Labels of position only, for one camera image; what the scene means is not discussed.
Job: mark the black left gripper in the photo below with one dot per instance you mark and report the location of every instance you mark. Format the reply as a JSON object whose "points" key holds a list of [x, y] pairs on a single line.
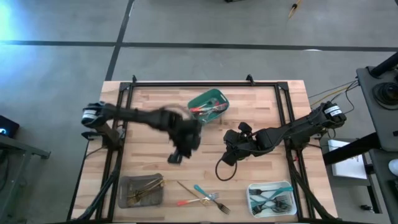
{"points": [[186, 137]]}

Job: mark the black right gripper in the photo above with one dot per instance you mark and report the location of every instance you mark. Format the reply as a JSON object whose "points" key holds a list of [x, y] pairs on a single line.
{"points": [[239, 143]]}

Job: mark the teal green plastic bin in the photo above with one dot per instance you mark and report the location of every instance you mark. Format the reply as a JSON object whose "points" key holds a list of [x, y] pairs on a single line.
{"points": [[209, 96]]}

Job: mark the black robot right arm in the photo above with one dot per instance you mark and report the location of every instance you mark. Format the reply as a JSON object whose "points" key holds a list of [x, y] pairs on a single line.
{"points": [[295, 127]]}

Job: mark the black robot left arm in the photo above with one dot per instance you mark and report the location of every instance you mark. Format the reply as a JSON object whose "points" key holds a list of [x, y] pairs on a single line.
{"points": [[140, 117]]}

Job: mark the grey translucent bin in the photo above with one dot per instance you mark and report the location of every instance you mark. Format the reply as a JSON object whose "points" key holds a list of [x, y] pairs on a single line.
{"points": [[124, 183]]}

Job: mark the white plastic bin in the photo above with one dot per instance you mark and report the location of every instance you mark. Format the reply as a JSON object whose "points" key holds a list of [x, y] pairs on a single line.
{"points": [[289, 214]]}

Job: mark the white box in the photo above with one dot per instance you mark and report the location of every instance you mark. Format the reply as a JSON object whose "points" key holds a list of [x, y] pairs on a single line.
{"points": [[345, 168]]}

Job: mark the black beam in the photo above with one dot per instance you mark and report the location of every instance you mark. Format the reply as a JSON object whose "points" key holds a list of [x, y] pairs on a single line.
{"points": [[351, 148]]}

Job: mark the grey side table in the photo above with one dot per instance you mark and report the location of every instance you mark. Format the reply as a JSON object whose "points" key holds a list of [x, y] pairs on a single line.
{"points": [[367, 109]]}

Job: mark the yellow pointed stick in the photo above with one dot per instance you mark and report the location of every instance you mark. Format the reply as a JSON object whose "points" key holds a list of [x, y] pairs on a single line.
{"points": [[293, 11]]}

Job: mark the small black floor object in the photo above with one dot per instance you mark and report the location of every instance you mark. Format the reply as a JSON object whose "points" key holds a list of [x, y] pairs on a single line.
{"points": [[366, 208]]}

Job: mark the dark grey table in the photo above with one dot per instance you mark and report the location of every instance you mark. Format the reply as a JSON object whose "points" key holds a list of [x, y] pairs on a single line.
{"points": [[384, 186]]}

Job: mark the grey metal bench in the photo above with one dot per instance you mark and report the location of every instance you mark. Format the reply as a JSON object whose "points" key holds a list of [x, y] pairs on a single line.
{"points": [[18, 147]]}

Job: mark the white round object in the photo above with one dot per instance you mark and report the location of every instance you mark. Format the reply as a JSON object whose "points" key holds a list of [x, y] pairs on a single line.
{"points": [[394, 168]]}

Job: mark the black pole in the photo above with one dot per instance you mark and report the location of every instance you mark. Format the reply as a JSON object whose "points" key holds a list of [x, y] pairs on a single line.
{"points": [[385, 64]]}

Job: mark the black device blue light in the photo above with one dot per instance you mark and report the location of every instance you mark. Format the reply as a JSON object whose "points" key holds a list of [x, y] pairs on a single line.
{"points": [[9, 124]]}

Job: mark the black frame clamp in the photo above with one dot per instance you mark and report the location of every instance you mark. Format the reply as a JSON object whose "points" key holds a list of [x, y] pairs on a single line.
{"points": [[249, 79], [134, 78]]}

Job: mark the black aluminium table frame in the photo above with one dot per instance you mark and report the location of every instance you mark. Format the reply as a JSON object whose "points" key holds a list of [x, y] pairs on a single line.
{"points": [[202, 84]]}

